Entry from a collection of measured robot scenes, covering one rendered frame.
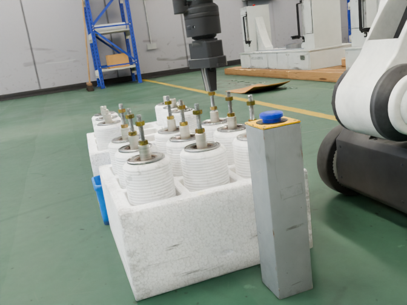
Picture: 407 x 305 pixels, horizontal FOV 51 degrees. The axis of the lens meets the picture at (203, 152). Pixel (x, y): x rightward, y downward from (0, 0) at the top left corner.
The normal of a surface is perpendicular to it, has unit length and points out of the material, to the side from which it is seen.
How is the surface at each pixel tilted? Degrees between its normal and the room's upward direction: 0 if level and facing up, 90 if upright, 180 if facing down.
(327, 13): 90
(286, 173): 90
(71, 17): 90
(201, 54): 90
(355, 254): 0
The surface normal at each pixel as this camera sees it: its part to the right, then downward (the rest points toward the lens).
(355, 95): -0.93, -0.11
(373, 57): -0.77, -0.52
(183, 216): 0.33, 0.19
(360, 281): -0.13, -0.96
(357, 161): -0.94, 0.20
